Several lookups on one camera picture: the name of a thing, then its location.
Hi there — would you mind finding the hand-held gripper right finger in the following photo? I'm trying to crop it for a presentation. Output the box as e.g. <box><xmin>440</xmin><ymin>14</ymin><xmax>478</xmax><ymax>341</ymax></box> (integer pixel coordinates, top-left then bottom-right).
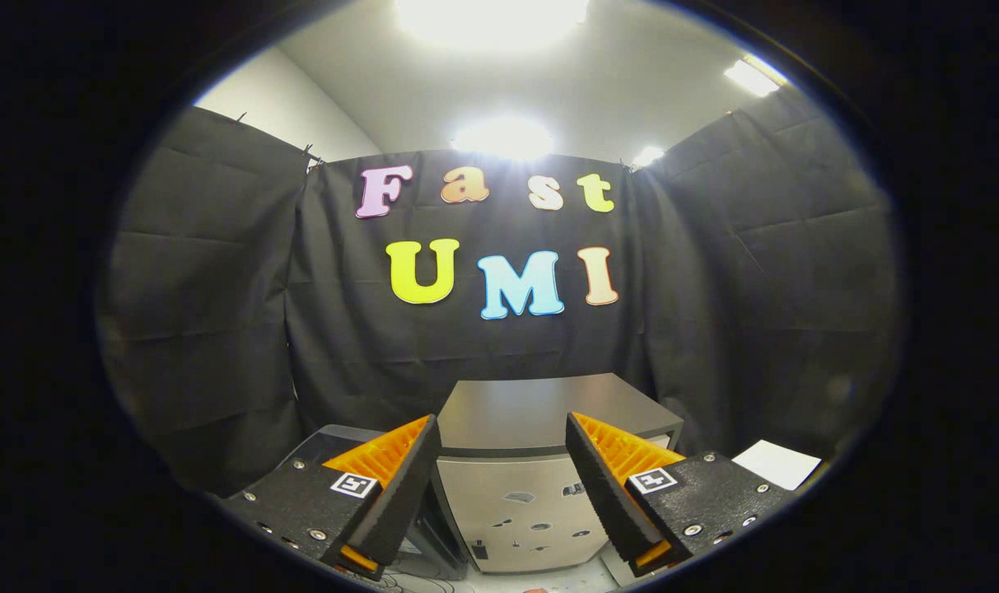
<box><xmin>565</xmin><ymin>412</ymin><xmax>796</xmax><ymax>577</ymax></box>

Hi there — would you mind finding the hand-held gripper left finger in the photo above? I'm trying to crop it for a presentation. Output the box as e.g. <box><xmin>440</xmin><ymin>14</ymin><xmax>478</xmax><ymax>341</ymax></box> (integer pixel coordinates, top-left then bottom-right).
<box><xmin>223</xmin><ymin>414</ymin><xmax>442</xmax><ymax>581</ymax></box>

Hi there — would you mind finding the dark grey washing machine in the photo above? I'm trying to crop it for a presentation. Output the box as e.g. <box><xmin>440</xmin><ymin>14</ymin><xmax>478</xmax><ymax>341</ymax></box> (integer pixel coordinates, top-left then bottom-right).
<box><xmin>281</xmin><ymin>424</ymin><xmax>469</xmax><ymax>581</ymax></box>

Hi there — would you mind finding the grey cabinet with dark top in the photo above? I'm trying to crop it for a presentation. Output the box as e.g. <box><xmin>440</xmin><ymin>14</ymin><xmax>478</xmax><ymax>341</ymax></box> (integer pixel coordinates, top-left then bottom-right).
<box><xmin>429</xmin><ymin>373</ymin><xmax>685</xmax><ymax>575</ymax></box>

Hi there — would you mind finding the white paper sheet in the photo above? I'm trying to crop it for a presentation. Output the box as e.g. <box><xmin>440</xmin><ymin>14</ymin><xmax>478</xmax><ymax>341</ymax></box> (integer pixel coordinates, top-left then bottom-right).
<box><xmin>731</xmin><ymin>440</ymin><xmax>821</xmax><ymax>492</ymax></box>

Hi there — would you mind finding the black backdrop cloth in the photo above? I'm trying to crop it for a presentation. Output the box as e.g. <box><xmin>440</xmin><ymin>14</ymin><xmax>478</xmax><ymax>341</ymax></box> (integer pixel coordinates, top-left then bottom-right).
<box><xmin>96</xmin><ymin>82</ymin><xmax>903</xmax><ymax>495</ymax></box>

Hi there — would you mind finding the large ceiling light panel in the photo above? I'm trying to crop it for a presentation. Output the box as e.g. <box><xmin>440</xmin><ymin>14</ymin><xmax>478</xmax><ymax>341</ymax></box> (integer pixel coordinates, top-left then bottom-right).
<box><xmin>396</xmin><ymin>0</ymin><xmax>591</xmax><ymax>50</ymax></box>

